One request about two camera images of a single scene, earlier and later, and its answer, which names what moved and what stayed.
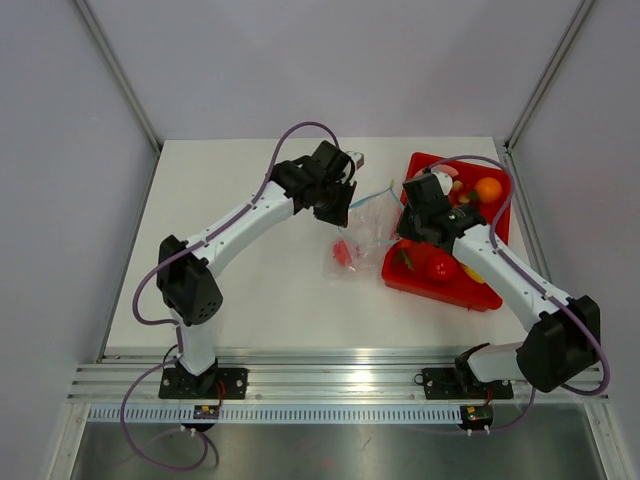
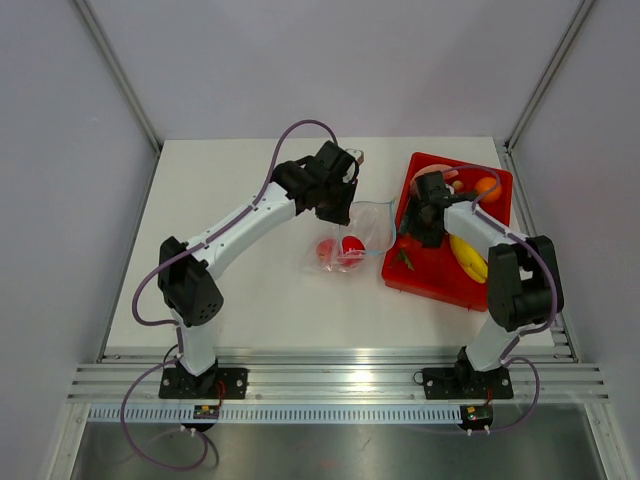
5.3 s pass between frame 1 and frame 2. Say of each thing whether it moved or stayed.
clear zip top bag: moved
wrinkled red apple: moved
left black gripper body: stayed
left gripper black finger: stayed
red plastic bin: stayed
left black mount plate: stayed
